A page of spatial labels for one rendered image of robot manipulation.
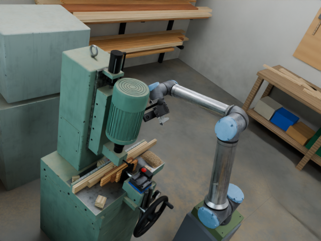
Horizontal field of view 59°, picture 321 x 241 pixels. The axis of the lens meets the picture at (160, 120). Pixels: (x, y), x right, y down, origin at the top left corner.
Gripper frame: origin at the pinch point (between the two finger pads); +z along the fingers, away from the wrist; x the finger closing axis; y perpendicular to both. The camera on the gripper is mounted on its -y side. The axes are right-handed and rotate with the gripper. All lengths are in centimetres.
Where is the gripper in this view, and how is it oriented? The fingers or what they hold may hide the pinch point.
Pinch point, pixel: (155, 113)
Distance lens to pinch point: 155.8
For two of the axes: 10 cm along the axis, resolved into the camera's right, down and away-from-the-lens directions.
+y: 9.0, -4.4, -0.7
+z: -0.4, 0.8, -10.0
